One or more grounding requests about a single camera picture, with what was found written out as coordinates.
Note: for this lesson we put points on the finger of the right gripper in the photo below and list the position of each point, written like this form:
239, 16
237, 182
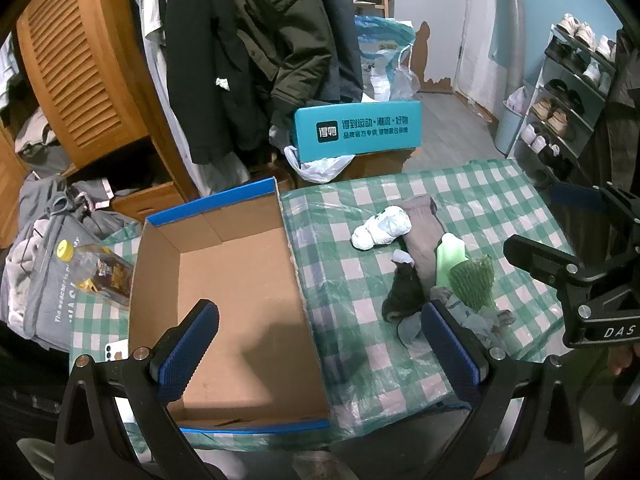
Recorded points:
575, 196
543, 263

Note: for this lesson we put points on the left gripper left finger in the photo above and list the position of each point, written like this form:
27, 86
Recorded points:
179, 352

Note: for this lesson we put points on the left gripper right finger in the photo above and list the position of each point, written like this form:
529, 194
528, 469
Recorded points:
458, 351

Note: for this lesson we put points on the black sock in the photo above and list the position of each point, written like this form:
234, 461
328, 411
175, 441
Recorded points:
406, 297

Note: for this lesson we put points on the light green foam sheet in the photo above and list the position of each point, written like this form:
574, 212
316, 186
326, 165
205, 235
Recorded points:
449, 252

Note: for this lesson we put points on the grey fleece cloth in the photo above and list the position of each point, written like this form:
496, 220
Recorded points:
423, 238

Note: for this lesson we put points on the white plastic bag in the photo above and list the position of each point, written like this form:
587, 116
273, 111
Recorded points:
381, 229
320, 171

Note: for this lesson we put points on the person right hand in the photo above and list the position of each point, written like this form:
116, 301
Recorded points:
620, 357

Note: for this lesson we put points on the white smartphone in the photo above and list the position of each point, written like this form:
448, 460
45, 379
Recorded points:
116, 350

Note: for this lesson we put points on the open cardboard box blue rim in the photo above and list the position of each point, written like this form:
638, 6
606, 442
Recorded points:
261, 374

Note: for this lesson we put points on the light blue trash bin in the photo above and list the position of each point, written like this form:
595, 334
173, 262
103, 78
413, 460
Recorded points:
509, 123

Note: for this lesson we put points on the oil bottle yellow cap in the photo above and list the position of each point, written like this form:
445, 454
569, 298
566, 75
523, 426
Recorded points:
97, 270

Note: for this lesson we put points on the shoe rack with shoes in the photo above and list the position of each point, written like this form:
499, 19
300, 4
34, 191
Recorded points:
569, 94

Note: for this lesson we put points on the green white checkered tablecloth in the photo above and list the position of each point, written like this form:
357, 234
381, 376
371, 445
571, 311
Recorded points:
372, 377

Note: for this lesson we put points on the grey tote bag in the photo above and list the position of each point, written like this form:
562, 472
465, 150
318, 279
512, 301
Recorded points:
37, 299

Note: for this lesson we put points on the grey clothes pile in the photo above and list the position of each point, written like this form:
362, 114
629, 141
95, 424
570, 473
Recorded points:
89, 202

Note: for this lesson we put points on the brown cardboard box on floor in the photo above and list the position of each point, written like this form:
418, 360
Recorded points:
378, 164

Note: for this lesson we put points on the white plastic bag under lid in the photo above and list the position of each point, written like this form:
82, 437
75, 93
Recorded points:
320, 171

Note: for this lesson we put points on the blue plastic bag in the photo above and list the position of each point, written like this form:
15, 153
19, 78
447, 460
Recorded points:
385, 48

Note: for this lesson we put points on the teal shoe box lid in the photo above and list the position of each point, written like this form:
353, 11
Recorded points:
336, 130

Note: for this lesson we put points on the black hanging jacket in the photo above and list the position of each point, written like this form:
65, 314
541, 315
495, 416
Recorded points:
210, 83

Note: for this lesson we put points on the wooden louvered wardrobe door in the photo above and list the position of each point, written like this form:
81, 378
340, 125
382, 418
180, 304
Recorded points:
89, 76

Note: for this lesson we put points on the dark olive hanging jacket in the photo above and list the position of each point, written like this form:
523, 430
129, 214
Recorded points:
291, 42

